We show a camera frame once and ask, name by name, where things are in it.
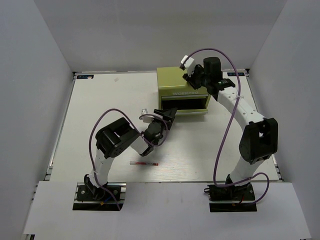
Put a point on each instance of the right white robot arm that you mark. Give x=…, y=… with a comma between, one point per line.
x=259, y=138

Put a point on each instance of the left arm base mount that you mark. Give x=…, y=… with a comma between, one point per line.
x=85, y=201

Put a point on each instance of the right blue corner label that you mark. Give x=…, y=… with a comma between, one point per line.
x=233, y=74

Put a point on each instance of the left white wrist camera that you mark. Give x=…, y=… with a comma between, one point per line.
x=146, y=117

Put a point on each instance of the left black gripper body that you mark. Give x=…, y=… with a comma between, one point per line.
x=162, y=128

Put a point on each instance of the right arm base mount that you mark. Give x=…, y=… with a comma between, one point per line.
x=233, y=199

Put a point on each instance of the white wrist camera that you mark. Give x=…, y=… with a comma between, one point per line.
x=187, y=64
x=146, y=117

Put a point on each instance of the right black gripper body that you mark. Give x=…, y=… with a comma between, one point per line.
x=198, y=78

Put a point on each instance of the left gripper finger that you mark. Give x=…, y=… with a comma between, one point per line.
x=165, y=114
x=169, y=122

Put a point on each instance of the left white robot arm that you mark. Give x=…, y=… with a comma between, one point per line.
x=112, y=140

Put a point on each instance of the blue corner label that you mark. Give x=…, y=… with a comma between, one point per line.
x=233, y=74
x=84, y=77

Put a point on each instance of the red pen refill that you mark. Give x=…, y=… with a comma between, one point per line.
x=136, y=163

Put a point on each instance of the green metal drawer chest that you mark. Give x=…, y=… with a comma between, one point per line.
x=175, y=92

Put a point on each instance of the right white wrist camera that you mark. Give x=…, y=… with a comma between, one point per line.
x=187, y=64

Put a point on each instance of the left blue corner label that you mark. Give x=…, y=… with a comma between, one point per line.
x=84, y=77

